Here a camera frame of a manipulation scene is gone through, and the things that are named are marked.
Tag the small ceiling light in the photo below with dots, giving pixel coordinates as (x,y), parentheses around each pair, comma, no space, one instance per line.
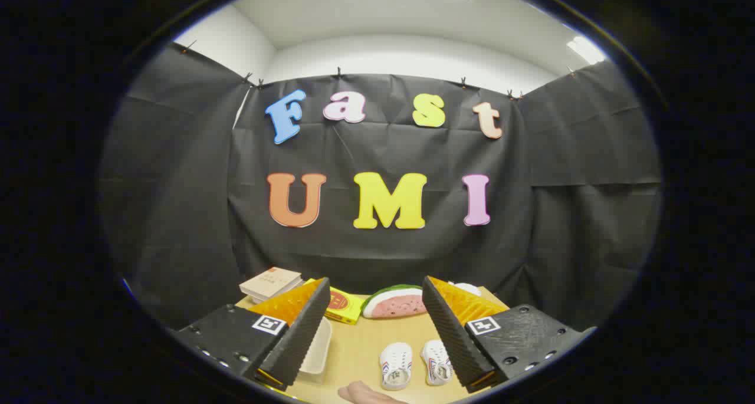
(586,50)

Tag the watermelon slice plush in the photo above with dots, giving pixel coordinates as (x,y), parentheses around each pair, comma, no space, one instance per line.
(395,304)

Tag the yellow book with red circle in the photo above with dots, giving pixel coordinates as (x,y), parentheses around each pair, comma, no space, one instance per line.
(345,305)

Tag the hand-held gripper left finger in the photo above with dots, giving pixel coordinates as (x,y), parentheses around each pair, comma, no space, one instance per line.
(301,333)

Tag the white striped shoe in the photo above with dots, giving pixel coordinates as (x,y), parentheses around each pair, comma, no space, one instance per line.
(395,365)
(436,363)

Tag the cream fabric storage box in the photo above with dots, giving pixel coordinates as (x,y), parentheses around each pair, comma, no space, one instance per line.
(317,348)

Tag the beige book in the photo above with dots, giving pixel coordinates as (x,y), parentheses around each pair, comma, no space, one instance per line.
(271,281)

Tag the white plush toy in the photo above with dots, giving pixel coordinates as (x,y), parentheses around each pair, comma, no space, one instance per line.
(469,287)

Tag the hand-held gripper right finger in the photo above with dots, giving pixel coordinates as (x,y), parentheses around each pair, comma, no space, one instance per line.
(451,333)

